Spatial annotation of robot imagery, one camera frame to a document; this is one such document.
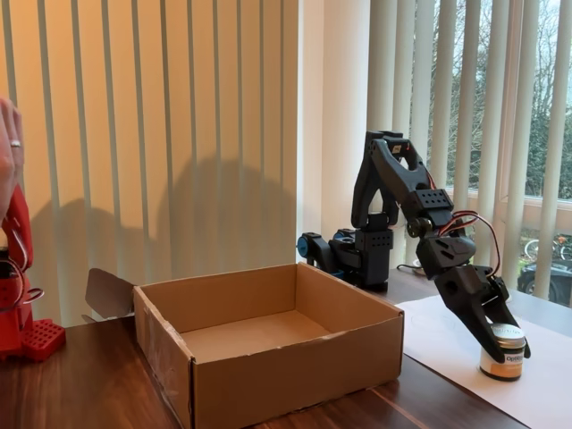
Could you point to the open cardboard box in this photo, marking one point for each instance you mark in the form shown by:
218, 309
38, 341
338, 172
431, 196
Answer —
290, 375

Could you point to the dark parked car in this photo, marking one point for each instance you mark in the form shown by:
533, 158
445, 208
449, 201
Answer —
527, 279

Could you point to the white paper sheet with circles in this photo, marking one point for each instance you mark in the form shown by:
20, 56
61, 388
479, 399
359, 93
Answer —
447, 348

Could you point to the white vertical window blinds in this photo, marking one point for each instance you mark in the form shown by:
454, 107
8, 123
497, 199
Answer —
123, 134
467, 134

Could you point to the small jar with silver lid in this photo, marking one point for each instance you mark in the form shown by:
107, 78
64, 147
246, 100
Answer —
502, 370

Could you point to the person's hand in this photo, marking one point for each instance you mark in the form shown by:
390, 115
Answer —
9, 156

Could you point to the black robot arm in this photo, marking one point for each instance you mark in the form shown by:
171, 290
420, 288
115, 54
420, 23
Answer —
393, 170

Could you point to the black blue table clamp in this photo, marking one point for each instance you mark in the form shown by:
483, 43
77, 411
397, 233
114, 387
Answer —
313, 248

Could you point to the red leader robot arm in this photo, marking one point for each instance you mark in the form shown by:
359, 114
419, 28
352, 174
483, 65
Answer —
18, 313

